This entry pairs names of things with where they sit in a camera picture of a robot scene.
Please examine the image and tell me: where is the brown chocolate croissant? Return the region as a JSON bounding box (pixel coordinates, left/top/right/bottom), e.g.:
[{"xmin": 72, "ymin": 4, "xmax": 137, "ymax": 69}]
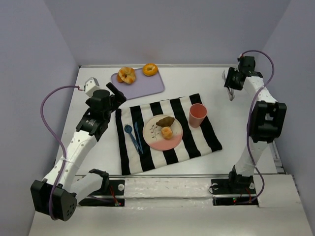
[{"xmin": 156, "ymin": 117, "xmax": 175, "ymax": 127}]

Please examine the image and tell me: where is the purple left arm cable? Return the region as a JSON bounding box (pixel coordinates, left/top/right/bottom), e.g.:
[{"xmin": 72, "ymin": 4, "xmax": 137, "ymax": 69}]
[{"xmin": 40, "ymin": 85, "xmax": 86, "ymax": 221}]

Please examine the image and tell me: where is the metal base rail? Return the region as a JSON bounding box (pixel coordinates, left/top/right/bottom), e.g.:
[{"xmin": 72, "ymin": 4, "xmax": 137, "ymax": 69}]
[{"xmin": 78, "ymin": 175, "xmax": 258, "ymax": 210}]

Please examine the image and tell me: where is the small round peach bun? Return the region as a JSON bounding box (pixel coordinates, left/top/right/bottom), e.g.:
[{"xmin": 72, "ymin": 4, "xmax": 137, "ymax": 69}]
[{"xmin": 161, "ymin": 126, "xmax": 173, "ymax": 140}]

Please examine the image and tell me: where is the floral ceramic plate pink rim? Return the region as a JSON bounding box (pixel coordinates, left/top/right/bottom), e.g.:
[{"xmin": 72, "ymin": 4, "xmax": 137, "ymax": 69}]
[{"xmin": 142, "ymin": 115, "xmax": 183, "ymax": 151}]

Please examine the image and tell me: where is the blue plastic fork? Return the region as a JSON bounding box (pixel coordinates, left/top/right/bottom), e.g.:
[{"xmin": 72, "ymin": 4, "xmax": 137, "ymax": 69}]
[{"xmin": 124, "ymin": 124, "xmax": 143, "ymax": 154}]

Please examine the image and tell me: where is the pink plastic cup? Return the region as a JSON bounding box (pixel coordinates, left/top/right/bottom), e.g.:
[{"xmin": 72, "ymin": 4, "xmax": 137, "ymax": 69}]
[{"xmin": 189, "ymin": 103, "xmax": 207, "ymax": 128}]

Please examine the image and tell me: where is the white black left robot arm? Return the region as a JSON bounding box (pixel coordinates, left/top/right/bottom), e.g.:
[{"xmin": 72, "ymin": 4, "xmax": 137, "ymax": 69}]
[{"xmin": 31, "ymin": 78, "xmax": 126, "ymax": 221}]

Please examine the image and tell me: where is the blue plastic knife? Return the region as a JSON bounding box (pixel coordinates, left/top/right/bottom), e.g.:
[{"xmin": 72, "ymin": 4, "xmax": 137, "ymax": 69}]
[{"xmin": 134, "ymin": 122, "xmax": 143, "ymax": 154}]

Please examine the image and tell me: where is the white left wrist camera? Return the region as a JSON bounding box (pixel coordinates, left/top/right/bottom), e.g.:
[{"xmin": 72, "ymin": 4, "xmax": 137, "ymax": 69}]
[{"xmin": 84, "ymin": 77, "xmax": 100, "ymax": 98}]

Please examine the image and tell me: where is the twisted golden bread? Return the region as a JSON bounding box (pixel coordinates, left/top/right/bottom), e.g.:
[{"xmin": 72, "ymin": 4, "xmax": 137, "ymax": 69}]
[{"xmin": 118, "ymin": 67, "xmax": 136, "ymax": 84}]

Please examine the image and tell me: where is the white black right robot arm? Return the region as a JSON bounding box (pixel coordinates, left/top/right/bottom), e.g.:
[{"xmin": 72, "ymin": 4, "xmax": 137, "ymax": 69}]
[{"xmin": 208, "ymin": 53, "xmax": 287, "ymax": 197}]

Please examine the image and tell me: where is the orange ring donut bread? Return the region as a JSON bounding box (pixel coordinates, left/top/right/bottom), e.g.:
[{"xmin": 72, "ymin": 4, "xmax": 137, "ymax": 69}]
[{"xmin": 142, "ymin": 63, "xmax": 158, "ymax": 76}]

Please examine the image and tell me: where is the lavender plastic tray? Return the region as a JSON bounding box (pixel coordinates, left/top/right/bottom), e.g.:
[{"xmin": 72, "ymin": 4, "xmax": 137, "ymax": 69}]
[{"xmin": 111, "ymin": 68, "xmax": 165, "ymax": 100}]

